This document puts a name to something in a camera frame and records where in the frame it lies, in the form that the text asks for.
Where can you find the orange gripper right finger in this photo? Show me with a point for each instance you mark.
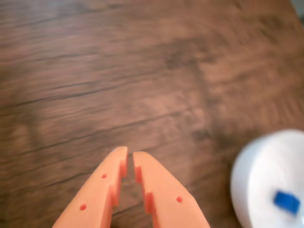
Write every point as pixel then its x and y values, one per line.
pixel 166 197

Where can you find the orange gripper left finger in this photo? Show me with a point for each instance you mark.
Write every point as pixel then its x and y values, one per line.
pixel 97 194

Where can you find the white bowl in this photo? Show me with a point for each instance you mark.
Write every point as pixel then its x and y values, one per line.
pixel 259 171

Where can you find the blue cube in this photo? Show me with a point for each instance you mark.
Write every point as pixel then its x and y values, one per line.
pixel 286 202

